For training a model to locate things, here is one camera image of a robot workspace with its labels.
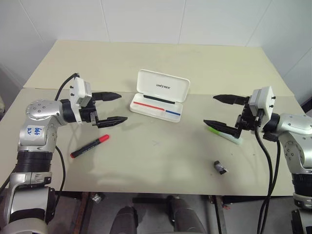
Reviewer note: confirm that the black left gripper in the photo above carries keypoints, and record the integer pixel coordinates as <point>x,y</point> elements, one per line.
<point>89,114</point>

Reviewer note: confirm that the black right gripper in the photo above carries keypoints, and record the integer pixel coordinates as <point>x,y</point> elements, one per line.
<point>248,119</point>

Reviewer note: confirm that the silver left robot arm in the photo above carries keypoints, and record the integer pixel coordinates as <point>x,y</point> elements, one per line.
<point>36,109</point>

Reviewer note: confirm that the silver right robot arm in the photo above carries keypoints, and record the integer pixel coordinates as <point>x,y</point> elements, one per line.
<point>295,124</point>

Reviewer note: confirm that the white hinged pencil case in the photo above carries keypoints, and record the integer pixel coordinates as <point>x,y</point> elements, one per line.
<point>161,85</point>

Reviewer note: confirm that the green and white highlighter pen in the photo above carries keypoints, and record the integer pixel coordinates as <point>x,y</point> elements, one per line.
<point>235,141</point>

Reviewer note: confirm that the black marker with red cap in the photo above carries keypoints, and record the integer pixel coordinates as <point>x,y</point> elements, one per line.
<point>90,146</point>

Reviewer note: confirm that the small black cap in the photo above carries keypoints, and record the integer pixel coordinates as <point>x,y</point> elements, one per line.
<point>219,167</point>

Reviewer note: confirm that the metal table leg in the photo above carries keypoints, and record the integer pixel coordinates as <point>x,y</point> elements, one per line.
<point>219,214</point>

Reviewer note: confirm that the dark rounded shape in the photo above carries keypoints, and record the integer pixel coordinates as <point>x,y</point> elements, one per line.
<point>185,217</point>
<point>126,220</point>

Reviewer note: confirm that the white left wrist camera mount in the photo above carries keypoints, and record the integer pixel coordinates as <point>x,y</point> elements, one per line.
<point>78,92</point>

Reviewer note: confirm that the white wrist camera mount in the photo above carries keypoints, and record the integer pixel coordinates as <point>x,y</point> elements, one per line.
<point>267,100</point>
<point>78,92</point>

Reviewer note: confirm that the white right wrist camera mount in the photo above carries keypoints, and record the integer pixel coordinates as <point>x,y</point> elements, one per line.
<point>267,100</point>

